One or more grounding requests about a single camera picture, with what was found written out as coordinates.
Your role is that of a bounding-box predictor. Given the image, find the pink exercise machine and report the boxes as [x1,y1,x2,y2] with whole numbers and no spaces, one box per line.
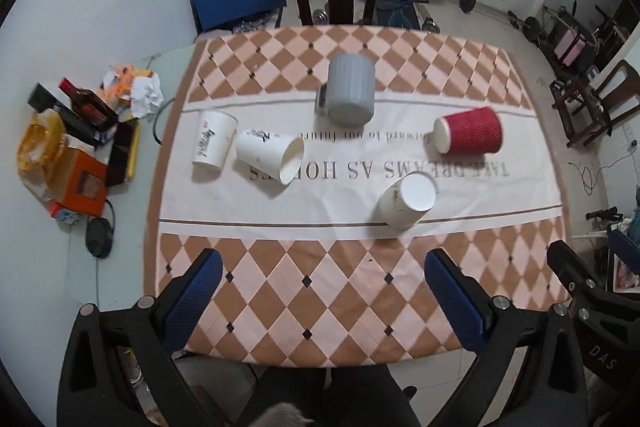
[542,4,601,68]

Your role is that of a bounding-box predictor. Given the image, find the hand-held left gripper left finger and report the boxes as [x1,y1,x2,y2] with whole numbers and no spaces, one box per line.
[56,248,242,427]

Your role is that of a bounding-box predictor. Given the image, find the brown wooden armchair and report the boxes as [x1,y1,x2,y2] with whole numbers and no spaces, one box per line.
[550,59,640,150]

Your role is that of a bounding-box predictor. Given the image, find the small blue red box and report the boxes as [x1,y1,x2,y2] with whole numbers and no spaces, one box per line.
[49,202,85,226]

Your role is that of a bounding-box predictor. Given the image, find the white printed paper cup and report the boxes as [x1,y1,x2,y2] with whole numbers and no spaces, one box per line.
[235,128,306,186]
[377,171,438,231]
[192,109,238,171]

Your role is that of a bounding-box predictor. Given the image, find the brown liquor bottle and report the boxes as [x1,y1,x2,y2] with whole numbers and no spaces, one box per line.
[58,78,120,128]

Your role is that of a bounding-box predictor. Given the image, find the black box yellow edge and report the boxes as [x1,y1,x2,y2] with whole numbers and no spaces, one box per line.
[106,118,141,186]

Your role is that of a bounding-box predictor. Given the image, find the grey ribbed mug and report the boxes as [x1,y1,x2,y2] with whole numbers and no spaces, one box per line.
[314,52,376,128]

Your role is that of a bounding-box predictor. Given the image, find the black floor barbell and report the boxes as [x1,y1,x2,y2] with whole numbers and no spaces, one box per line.
[507,10,548,42]

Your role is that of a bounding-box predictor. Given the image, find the long black box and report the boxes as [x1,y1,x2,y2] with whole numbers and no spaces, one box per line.
[27,82,112,146]

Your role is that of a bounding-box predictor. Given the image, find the checkered printed tablecloth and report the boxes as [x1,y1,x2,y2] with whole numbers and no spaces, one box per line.
[142,24,572,368]

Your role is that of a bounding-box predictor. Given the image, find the grey furry thing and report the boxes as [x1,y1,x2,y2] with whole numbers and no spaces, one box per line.
[257,402,316,427]

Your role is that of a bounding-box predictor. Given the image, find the orange window box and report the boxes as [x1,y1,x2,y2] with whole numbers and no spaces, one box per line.
[54,148,109,214]

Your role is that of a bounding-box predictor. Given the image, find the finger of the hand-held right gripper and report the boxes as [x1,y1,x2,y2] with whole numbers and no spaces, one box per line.
[546,241,608,303]

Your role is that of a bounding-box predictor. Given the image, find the orange snack packets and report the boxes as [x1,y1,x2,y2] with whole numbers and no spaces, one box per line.
[97,64,153,108]

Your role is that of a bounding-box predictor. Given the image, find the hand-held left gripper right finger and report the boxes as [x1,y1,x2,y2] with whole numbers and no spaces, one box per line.
[424,248,591,427]

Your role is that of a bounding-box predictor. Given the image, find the blue bag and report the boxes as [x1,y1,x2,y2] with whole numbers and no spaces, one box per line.
[606,202,640,295]

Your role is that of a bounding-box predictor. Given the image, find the yellow plastic bag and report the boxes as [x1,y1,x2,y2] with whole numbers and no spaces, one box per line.
[16,109,68,202]

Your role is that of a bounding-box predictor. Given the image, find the red ribbed paper cup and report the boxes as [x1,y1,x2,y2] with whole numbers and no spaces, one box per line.
[432,107,503,156]

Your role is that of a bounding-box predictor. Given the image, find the black floor cable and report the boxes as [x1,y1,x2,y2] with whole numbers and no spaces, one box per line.
[568,159,608,196]

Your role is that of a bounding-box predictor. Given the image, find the black round disc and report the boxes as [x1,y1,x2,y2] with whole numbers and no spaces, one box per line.
[85,217,112,260]

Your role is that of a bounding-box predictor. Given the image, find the crumpled white paper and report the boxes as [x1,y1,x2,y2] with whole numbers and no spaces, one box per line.
[129,72,165,120]

